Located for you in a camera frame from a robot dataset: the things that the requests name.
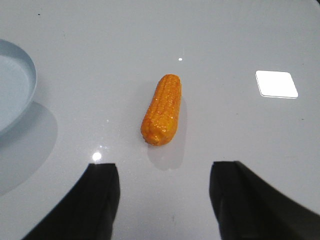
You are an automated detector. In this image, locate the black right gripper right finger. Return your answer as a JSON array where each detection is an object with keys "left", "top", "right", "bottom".
[{"left": 209, "top": 161, "right": 320, "bottom": 240}]

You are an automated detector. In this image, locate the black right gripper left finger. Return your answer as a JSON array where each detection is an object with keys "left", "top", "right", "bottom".
[{"left": 24, "top": 163, "right": 120, "bottom": 240}]

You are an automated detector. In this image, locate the orange toy corn cob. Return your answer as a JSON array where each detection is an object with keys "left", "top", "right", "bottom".
[{"left": 140, "top": 74, "right": 182, "bottom": 146}]

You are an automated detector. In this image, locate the light blue round plate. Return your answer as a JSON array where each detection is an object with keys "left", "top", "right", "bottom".
[{"left": 0, "top": 39, "right": 38, "bottom": 135}]

